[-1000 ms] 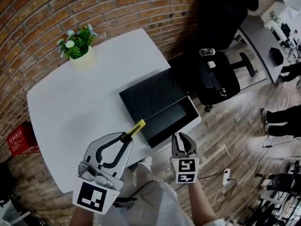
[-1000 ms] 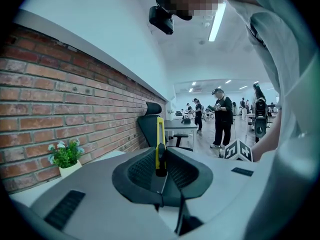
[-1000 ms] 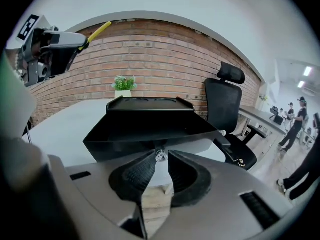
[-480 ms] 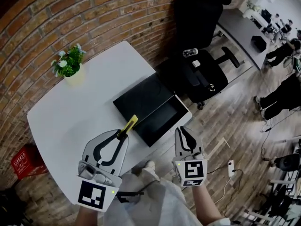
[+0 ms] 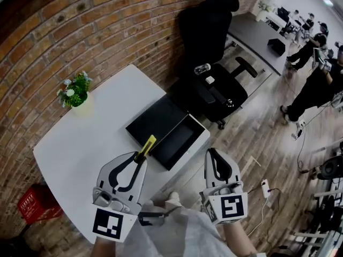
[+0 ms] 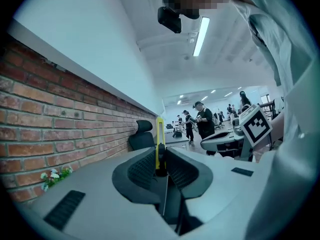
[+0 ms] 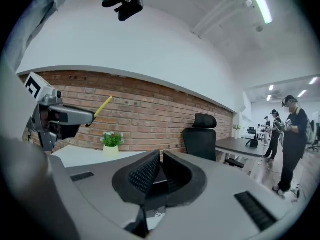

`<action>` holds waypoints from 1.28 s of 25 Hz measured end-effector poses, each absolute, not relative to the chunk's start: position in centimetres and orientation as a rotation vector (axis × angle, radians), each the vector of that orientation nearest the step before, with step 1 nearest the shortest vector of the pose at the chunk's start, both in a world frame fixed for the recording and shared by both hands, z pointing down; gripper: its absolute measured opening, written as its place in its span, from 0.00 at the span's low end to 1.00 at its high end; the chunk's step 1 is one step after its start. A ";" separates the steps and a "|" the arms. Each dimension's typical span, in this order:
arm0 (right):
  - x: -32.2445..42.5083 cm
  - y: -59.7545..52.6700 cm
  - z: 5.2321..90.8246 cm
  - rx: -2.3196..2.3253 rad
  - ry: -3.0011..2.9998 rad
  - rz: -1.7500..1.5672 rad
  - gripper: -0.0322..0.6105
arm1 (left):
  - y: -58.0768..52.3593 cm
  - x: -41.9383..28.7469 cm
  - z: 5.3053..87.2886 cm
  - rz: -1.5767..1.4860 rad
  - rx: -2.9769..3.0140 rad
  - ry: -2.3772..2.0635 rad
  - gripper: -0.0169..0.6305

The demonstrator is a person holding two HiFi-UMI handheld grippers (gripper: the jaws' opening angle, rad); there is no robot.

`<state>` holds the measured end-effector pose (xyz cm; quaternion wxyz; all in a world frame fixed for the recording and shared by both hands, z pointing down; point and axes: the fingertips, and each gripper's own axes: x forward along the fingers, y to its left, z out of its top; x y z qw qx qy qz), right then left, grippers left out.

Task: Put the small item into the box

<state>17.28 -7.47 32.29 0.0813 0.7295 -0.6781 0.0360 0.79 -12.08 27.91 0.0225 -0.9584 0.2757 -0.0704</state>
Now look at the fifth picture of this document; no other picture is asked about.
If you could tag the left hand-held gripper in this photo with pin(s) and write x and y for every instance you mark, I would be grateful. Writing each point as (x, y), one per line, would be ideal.
(107, 225)

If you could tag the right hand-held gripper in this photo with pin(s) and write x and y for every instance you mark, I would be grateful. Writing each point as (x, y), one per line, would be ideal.
(231, 207)

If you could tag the small yellow item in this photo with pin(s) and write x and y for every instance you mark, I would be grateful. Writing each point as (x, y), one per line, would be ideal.
(146, 147)

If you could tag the black box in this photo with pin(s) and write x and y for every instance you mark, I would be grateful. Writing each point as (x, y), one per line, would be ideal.
(158, 122)

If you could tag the person's right forearm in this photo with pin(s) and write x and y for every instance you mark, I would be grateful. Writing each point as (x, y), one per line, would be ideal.
(237, 240)

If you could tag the person's left forearm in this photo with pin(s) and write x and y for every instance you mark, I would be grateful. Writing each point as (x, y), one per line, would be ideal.
(104, 248)

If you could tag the small white box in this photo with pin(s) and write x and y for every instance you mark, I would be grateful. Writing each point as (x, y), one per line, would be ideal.
(209, 79)

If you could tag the wooden stick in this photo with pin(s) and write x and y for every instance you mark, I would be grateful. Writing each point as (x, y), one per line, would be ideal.
(254, 160)

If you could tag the white power strip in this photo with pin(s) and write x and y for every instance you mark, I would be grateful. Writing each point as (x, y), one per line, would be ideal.
(265, 188)

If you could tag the person's light shoe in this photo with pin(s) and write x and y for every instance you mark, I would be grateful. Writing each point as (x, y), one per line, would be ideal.
(173, 196)

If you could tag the person's light clothing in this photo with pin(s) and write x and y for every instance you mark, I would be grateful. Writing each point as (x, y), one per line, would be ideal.
(182, 234)

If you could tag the red plastic crate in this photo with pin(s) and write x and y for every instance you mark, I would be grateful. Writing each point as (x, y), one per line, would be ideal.
(37, 203)

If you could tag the flower plant in pale pot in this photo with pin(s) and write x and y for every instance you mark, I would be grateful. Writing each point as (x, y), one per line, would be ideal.
(76, 92)

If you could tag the clear plastic bottle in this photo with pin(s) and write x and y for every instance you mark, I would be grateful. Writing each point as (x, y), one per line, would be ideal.
(202, 69)

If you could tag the black speaker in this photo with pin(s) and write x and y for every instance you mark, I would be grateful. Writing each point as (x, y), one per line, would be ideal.
(332, 167)

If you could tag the white metal rack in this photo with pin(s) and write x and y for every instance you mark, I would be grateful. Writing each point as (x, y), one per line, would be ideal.
(325, 218)

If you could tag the black office chair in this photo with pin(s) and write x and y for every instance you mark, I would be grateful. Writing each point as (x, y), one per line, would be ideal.
(206, 36)

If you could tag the black case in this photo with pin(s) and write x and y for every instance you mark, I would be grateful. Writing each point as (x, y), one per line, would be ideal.
(276, 46)

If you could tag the grey desk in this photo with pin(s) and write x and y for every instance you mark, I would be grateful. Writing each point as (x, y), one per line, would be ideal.
(254, 36)

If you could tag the white table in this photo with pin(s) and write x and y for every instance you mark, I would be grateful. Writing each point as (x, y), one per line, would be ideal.
(278, 20)

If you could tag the plant in white vase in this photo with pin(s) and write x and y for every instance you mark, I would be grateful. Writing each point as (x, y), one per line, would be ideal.
(262, 11)

